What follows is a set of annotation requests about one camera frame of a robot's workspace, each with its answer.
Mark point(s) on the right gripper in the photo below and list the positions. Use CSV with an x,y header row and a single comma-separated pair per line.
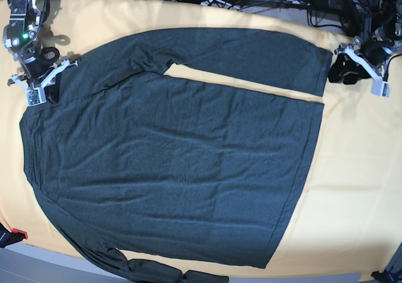
x,y
42,76

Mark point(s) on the dark grey long-sleeve shirt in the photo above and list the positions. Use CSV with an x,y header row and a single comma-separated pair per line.
x,y
133,159

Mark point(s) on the black clamp right corner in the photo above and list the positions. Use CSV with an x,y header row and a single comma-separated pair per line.
x,y
386,276

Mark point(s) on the red and black clamp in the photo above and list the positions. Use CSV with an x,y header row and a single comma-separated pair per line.
x,y
9,237

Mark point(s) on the black power adapter box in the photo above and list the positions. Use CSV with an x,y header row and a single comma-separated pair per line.
x,y
334,7

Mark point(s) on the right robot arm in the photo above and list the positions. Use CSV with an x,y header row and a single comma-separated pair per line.
x,y
25,22

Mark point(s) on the yellow table cloth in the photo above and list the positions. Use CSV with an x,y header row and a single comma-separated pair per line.
x,y
347,223

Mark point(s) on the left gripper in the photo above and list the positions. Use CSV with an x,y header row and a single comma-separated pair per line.
x,y
360,60

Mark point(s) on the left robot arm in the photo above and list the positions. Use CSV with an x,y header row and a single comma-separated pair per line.
x,y
387,21

